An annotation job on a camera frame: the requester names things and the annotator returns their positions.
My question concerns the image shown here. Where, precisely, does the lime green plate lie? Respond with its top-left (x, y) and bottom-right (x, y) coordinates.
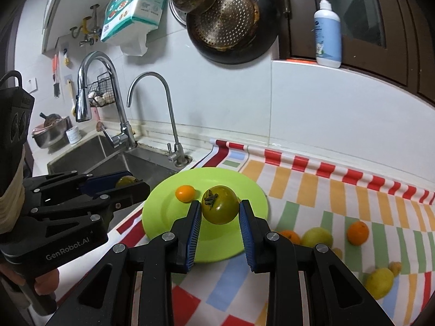
top-left (142, 167), bottom-right (269, 263)

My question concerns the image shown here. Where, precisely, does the chrome gooseneck faucet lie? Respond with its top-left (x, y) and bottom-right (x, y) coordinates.
top-left (127, 71), bottom-right (192, 168)

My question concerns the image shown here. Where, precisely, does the chrome pull-down kitchen faucet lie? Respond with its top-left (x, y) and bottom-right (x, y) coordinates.
top-left (75, 51), bottom-right (138, 150)

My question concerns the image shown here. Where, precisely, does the brass perforated strainer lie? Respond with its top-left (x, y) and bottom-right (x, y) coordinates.
top-left (195, 0), bottom-right (259, 46)

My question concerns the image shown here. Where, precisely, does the black wok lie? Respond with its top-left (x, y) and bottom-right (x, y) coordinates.
top-left (186, 0), bottom-right (281, 65)

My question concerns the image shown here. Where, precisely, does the paper towel pack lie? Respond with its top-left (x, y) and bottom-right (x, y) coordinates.
top-left (100, 0), bottom-right (169, 57)

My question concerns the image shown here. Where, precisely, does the colourful striped tablecloth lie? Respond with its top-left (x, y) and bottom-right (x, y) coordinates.
top-left (109, 139), bottom-right (435, 326)

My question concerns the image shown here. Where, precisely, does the yellow-green apple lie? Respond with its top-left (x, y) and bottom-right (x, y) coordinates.
top-left (301, 227), bottom-right (334, 249)

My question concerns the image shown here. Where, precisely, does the large green tomato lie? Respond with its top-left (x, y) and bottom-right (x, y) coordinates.
top-left (201, 185), bottom-right (240, 225)

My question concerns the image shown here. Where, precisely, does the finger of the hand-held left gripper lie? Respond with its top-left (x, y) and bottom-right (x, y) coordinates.
top-left (23, 171), bottom-right (140, 198)
top-left (30, 181), bottom-right (151, 226)

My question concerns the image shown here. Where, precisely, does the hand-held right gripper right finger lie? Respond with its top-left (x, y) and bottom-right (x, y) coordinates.
top-left (238, 200), bottom-right (396, 326)

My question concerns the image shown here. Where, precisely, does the white pump bottle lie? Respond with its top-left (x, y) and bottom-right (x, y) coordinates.
top-left (313, 0), bottom-right (342, 68)

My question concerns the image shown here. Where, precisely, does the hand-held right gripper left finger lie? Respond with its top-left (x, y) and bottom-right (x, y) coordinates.
top-left (46, 200), bottom-right (204, 326)

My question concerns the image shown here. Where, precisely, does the wall-mounted brass tap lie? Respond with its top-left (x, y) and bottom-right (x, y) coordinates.
top-left (70, 3), bottom-right (102, 46)

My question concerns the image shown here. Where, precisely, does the stainless steel sink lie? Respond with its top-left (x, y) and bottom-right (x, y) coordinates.
top-left (47, 133), bottom-right (181, 191)

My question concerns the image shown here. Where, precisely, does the yellow lemon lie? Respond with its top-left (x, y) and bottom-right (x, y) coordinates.
top-left (365, 268), bottom-right (395, 300)

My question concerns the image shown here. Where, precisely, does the white wall cabinet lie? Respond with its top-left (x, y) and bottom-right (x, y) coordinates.
top-left (41, 0), bottom-right (143, 53)

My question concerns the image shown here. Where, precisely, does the red-handled brush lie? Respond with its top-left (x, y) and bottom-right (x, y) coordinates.
top-left (52, 54), bottom-right (61, 97)

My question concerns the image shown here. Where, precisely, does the small orange tangerine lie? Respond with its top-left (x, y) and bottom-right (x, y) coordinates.
top-left (175, 185), bottom-right (197, 203)

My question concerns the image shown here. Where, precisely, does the steel pot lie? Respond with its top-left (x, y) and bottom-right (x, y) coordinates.
top-left (32, 112), bottom-right (72, 149)

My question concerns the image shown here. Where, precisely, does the yellow-handled brush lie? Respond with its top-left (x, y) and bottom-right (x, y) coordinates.
top-left (66, 80), bottom-right (79, 116)

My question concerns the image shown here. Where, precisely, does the large orange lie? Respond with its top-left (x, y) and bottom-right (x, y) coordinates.
top-left (347, 221), bottom-right (369, 246)

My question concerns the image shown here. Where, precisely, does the person's left hand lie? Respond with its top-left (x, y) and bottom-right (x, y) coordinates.
top-left (34, 268), bottom-right (60, 296)

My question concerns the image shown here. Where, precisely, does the black wire basket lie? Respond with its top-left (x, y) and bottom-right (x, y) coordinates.
top-left (86, 74), bottom-right (116, 108)

